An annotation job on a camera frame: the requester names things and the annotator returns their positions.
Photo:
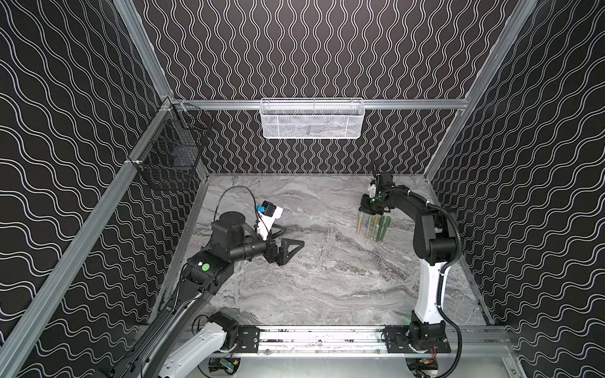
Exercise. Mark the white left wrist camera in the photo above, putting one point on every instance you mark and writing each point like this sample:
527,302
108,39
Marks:
267,213

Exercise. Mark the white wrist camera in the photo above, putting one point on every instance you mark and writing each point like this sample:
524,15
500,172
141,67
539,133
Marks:
372,189
267,213

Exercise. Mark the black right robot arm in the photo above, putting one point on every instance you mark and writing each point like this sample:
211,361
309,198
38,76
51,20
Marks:
437,243

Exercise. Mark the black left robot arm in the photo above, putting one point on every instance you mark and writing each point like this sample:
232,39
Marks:
156,354

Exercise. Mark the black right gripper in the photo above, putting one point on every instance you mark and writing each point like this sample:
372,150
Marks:
373,206

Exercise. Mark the light green marker pen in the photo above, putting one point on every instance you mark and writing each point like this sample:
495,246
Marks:
376,217

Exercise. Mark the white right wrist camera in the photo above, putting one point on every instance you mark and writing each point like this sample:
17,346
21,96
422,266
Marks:
372,189

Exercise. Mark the dark green marker pen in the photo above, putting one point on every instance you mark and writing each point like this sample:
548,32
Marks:
384,228

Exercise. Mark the black wire basket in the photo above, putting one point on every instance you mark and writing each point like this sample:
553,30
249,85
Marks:
167,156

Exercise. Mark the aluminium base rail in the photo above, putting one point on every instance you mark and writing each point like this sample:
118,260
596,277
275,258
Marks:
282,341

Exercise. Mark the white wire mesh basket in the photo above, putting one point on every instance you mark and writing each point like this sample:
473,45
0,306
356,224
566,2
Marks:
312,118

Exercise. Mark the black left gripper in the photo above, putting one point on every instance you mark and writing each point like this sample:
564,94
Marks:
273,252

